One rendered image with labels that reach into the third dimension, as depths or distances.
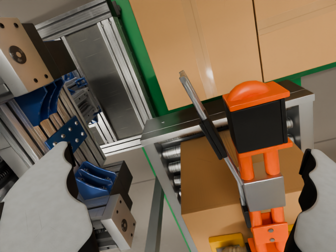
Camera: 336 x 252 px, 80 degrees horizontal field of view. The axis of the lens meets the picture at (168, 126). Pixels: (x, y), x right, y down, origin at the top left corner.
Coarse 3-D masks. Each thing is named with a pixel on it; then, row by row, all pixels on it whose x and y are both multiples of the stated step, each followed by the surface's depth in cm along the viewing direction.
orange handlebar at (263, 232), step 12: (240, 84) 27; (252, 84) 26; (264, 84) 26; (228, 96) 28; (240, 96) 27; (264, 156) 32; (276, 156) 31; (240, 168) 33; (252, 168) 32; (276, 168) 32; (252, 216) 37; (264, 216) 40; (276, 216) 37; (252, 228) 38; (264, 228) 37; (276, 228) 37; (264, 240) 39; (276, 240) 39
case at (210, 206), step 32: (192, 160) 78; (224, 160) 72; (256, 160) 66; (288, 160) 62; (192, 192) 64; (224, 192) 59; (288, 192) 52; (192, 224) 59; (224, 224) 59; (288, 224) 57
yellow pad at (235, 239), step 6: (228, 234) 60; (234, 234) 60; (240, 234) 59; (210, 240) 60; (216, 240) 60; (222, 240) 59; (228, 240) 59; (234, 240) 59; (240, 240) 58; (210, 246) 61; (216, 246) 60; (222, 246) 60; (228, 246) 60
